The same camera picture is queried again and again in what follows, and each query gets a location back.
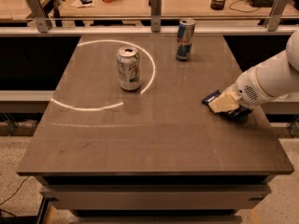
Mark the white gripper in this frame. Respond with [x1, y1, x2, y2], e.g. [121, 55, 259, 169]
[208, 70, 268, 113]

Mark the blue rxbar blueberry wrapper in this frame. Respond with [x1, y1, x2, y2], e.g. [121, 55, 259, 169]
[202, 91, 252, 120]

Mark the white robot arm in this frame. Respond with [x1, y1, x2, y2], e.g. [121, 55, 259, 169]
[208, 31, 299, 113]

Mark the blue silver redbull can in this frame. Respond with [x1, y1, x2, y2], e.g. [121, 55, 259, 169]
[176, 19, 195, 62]

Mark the white green soda can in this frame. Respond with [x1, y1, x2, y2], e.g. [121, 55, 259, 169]
[117, 46, 141, 91]

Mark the black mesh pen cup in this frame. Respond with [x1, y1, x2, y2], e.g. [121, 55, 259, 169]
[210, 0, 226, 10]

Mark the grey drawer front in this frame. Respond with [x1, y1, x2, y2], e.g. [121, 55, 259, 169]
[41, 185, 270, 211]

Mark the black desk cable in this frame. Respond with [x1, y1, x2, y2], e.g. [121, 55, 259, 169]
[228, 0, 261, 13]

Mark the right metal rail bracket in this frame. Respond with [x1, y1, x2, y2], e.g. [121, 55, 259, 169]
[263, 0, 289, 32]

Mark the metal rail bracket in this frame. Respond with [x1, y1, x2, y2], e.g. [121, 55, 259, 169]
[263, 0, 289, 32]
[149, 0, 162, 32]
[26, 0, 52, 33]

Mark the middle metal rail bracket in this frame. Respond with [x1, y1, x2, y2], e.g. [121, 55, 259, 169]
[149, 0, 162, 32]

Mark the left metal rail bracket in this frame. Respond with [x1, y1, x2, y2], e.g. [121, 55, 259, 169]
[26, 0, 52, 33]

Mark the black floor cable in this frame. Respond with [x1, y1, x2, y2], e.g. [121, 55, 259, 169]
[0, 175, 30, 224]

